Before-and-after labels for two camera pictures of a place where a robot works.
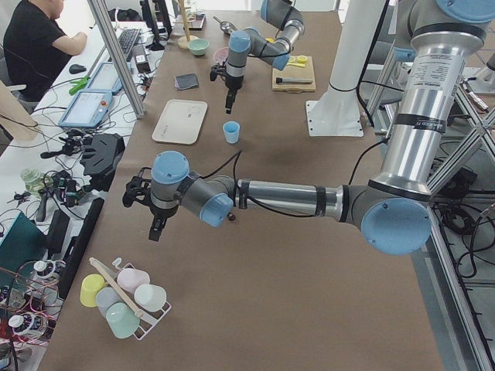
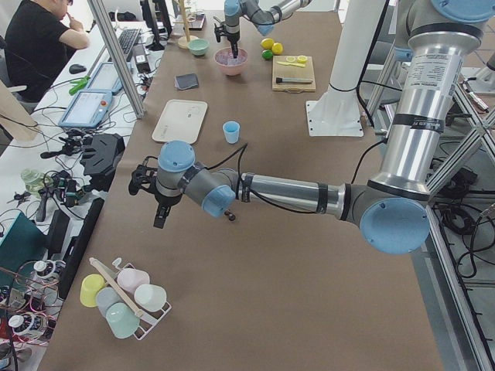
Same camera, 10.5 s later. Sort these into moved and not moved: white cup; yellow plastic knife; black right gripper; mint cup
Moved: black right gripper
Not moved: white cup; yellow plastic knife; mint cup
